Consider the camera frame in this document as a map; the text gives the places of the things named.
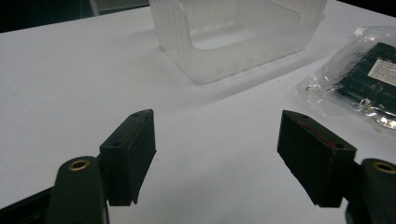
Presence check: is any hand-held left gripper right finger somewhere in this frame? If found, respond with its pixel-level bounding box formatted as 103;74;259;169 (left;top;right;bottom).
276;109;396;224

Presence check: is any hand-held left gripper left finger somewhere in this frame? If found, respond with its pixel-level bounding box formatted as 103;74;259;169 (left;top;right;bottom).
45;108;157;224

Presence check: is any black item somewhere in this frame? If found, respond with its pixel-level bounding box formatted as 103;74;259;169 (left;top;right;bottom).
297;25;396;131

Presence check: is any translucent white plastic storage box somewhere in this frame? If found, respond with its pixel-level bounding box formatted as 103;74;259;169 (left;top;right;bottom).
148;0;329;86

